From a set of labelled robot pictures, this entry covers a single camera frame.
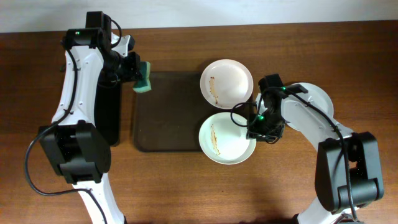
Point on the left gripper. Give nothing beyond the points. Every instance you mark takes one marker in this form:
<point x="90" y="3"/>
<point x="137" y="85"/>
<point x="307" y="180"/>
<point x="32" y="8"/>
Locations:
<point x="135" y="66"/>

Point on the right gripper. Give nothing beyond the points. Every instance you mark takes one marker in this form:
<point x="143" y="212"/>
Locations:
<point x="264" y="134"/>

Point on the green scrub sponge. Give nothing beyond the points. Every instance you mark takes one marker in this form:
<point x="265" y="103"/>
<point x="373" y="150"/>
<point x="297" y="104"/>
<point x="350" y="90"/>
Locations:
<point x="143" y="85"/>

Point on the light blue plate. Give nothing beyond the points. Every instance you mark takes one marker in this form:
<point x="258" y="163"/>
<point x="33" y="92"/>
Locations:
<point x="317" y="96"/>

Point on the white plate bottom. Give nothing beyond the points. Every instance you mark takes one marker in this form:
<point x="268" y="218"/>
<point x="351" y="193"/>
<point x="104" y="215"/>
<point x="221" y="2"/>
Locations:
<point x="222" y="138"/>

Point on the white plate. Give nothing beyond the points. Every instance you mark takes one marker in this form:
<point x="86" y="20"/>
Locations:
<point x="222" y="138"/>
<point x="225" y="83"/>

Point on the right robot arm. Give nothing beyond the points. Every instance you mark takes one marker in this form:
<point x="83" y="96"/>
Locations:
<point x="348" y="174"/>

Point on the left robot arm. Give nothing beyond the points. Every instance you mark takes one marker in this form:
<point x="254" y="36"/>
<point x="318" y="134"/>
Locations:
<point x="86" y="124"/>

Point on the black plastic tray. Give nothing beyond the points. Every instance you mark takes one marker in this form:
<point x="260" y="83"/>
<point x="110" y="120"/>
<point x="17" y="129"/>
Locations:
<point x="108" y="112"/>

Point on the brown serving tray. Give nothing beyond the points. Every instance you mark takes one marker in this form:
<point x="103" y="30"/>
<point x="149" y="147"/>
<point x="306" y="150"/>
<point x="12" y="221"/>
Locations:
<point x="169" y="116"/>

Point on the white plate top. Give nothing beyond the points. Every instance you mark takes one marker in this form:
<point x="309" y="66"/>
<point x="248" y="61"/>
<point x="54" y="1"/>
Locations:
<point x="225" y="83"/>

